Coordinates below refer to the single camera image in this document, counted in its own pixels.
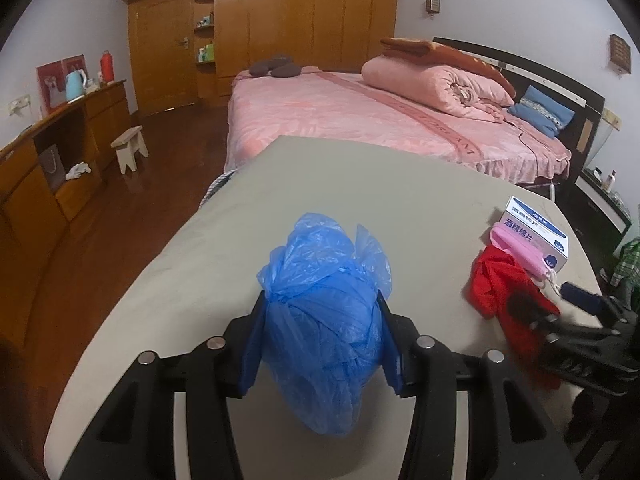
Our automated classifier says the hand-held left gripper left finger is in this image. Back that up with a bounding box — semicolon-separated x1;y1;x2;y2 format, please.
60;290;268;480

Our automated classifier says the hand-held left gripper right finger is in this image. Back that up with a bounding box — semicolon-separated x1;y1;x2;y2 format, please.
375;290;583;480

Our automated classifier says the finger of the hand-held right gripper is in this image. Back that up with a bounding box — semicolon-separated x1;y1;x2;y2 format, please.
506;294;563;341
560;281;621;328

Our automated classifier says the red cloth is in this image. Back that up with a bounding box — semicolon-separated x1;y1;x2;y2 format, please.
467;245;561;391

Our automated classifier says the pink face mask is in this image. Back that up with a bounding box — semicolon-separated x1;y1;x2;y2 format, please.
489;223;560;297

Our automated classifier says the blue plastic bag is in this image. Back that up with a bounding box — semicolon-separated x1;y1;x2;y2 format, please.
256;211;393;437

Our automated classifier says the white box with blue print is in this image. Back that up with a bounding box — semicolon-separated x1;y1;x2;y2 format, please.
492;195;573;273

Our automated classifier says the plaid cloth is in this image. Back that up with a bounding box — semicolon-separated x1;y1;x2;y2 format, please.
600;239;640;306

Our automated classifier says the dark nightstand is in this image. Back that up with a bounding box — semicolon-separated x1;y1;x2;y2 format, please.
575;167;633;261

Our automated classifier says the blue striped cloth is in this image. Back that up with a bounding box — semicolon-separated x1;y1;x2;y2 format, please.
199;170;236;208

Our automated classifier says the beige table cover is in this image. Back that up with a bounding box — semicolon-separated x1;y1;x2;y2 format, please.
42;135;603;480

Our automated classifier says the blue pillow with patterned band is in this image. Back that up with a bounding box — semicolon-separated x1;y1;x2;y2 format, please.
507;85;576;140

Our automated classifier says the dark wooden bed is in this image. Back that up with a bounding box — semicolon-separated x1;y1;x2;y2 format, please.
225;37;606;196

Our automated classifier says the small white stool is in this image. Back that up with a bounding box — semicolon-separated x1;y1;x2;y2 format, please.
111;126;150;175

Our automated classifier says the pink bedsheet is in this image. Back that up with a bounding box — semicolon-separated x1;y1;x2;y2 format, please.
225;65;572;183

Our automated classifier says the folded pink quilt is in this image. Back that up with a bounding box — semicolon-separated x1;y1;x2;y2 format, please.
361;56;516;121

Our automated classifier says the wooden dresser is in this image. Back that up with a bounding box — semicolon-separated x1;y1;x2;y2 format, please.
0;80;133;351

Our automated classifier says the grey paper bag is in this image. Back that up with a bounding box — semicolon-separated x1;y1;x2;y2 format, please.
37;144;66;192

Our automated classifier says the brown neck pillow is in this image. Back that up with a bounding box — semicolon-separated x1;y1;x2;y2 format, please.
249;54;303;79

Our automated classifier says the red brown blanket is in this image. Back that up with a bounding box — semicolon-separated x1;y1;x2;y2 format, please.
380;37;516;98

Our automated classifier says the light blue kettle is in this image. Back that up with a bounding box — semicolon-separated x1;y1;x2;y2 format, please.
65;70;87;102

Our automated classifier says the wooden wardrobe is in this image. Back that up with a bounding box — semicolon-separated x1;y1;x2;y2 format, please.
112;0;401;116

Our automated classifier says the large wooden wall lamp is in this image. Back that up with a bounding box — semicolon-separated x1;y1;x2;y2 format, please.
609;34;632;75

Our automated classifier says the large red photo frame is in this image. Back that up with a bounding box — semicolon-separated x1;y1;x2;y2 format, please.
36;60;66;111

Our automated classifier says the small red photo frame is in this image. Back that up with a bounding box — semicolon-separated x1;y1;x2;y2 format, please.
61;54;87;81

